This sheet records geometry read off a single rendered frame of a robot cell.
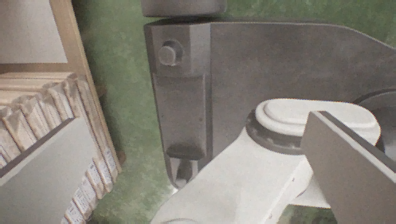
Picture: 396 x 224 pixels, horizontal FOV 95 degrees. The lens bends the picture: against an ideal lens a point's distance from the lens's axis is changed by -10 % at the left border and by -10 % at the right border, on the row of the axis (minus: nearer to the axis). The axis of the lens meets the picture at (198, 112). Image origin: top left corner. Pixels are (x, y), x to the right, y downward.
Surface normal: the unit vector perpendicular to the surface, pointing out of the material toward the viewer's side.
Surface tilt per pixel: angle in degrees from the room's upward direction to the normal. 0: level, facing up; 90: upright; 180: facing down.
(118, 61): 0
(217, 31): 0
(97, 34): 0
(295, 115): 90
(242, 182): 90
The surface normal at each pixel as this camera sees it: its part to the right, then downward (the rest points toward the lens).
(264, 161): -0.04, -0.87
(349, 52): -0.21, 0.50
